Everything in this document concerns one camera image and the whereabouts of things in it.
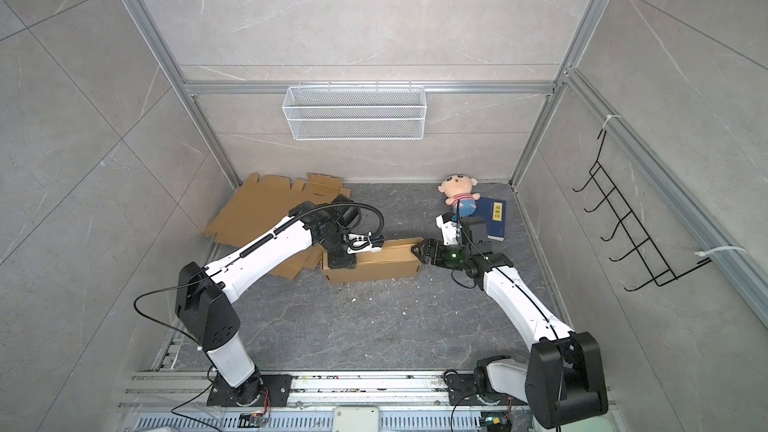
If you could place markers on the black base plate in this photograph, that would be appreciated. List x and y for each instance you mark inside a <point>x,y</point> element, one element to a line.
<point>253,392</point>
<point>463,391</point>

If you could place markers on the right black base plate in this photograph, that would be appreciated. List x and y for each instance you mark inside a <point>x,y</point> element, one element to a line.
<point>463,391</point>

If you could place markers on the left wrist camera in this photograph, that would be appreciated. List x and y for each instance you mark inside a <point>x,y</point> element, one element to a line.
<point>358,243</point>

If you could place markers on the plush doll striped shirt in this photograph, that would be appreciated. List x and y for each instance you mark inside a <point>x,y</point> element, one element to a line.
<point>458,190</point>

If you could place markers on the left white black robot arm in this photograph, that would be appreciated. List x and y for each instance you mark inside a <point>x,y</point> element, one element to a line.
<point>206,294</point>

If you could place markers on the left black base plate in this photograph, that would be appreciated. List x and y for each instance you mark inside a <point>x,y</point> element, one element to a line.
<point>253,392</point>

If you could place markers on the dark blue book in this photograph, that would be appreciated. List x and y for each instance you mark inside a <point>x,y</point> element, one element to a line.
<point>493,212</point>

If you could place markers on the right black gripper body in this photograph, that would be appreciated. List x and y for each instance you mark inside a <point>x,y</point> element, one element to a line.
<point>452,256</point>

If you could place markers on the white wire mesh basket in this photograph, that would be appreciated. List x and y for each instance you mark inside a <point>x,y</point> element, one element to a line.
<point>364,112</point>

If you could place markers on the pale green container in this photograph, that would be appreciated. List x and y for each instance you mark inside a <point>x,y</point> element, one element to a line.
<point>572,420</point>

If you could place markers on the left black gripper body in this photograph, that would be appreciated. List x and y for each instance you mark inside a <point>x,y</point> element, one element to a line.
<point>338,248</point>

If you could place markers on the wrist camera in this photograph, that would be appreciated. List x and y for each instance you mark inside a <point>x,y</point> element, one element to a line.
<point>449,228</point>
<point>358,243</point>

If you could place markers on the black wire hook rack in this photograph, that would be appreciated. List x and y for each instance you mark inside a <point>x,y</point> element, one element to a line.
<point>658,270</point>

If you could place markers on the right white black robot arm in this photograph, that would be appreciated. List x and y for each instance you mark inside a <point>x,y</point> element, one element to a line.
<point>563,380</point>

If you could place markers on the aluminium mounting rail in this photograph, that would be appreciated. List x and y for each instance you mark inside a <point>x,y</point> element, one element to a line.
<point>310,390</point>

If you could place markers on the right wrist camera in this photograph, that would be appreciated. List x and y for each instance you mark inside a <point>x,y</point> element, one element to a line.
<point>449,228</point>

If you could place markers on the brown cardboard box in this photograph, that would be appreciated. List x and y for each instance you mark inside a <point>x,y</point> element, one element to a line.
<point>394,261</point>

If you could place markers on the flat brown cardboard sheet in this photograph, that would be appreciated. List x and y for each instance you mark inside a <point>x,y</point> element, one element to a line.
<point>258,206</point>

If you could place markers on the white electrical box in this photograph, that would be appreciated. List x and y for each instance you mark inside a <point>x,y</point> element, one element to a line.
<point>356,419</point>

